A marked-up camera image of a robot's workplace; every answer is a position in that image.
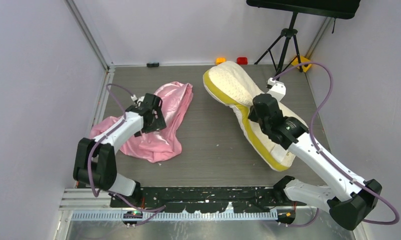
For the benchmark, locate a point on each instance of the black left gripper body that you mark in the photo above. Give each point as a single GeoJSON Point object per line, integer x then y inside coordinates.
{"type": "Point", "coordinates": [157, 123]}

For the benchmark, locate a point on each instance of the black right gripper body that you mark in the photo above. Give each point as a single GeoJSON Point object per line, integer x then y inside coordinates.
{"type": "Point", "coordinates": [252, 116]}

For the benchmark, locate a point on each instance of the pink floral pillowcase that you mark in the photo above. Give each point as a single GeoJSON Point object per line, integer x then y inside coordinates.
{"type": "Point", "coordinates": [163, 145]}

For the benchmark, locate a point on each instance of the white pillow with yellow trim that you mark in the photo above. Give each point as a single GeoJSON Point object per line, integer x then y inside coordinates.
{"type": "Point", "coordinates": [229, 84]}

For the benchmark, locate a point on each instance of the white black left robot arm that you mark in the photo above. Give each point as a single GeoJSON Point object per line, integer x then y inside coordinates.
{"type": "Point", "coordinates": [95, 161]}

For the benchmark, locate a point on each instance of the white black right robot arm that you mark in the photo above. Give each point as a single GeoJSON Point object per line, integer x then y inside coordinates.
{"type": "Point", "coordinates": [348, 197]}

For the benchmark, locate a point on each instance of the red block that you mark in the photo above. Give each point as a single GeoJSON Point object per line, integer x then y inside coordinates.
{"type": "Point", "coordinates": [242, 60]}

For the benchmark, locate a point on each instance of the black tripod stand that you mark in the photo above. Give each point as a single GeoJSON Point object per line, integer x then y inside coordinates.
{"type": "Point", "coordinates": [287, 34]}

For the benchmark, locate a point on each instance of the orange block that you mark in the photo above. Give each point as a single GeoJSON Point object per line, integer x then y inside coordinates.
{"type": "Point", "coordinates": [220, 60]}

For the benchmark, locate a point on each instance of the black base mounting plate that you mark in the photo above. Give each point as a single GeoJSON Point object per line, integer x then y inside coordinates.
{"type": "Point", "coordinates": [204, 199]}

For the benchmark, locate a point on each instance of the black panel on tripod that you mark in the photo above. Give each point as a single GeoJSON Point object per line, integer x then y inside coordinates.
{"type": "Point", "coordinates": [339, 9]}

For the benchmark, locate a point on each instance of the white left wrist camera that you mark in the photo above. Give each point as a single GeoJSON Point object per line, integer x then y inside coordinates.
{"type": "Point", "coordinates": [136, 99]}

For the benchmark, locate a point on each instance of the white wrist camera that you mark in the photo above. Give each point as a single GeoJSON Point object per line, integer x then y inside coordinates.
{"type": "Point", "coordinates": [136, 99]}
{"type": "Point", "coordinates": [276, 89]}

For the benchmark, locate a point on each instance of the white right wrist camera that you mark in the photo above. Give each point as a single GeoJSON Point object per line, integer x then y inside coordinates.
{"type": "Point", "coordinates": [276, 89]}

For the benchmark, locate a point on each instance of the small black wall device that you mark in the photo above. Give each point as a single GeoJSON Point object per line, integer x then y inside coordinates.
{"type": "Point", "coordinates": [152, 64]}

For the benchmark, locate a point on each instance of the aluminium frame rail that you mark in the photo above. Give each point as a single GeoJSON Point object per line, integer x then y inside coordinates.
{"type": "Point", "coordinates": [87, 207]}

